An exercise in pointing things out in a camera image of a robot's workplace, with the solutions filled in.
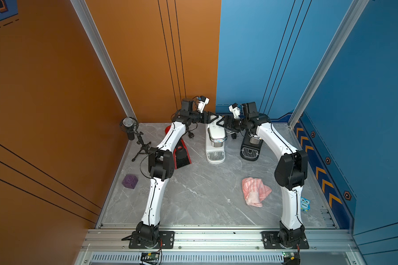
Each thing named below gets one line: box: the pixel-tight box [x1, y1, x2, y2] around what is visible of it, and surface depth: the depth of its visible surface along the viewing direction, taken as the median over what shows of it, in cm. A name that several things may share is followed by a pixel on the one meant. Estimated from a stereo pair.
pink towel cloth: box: [241, 177, 272, 208], surface depth 86 cm
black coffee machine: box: [239, 126, 264, 162], surface depth 104 cm
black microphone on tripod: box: [119, 116, 152, 163], surface depth 90 cm
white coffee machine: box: [205, 119, 228, 165], surface depth 90 cm
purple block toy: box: [121, 174, 139, 189], surface depth 89 cm
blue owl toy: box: [300, 196, 311, 212], surface depth 84 cm
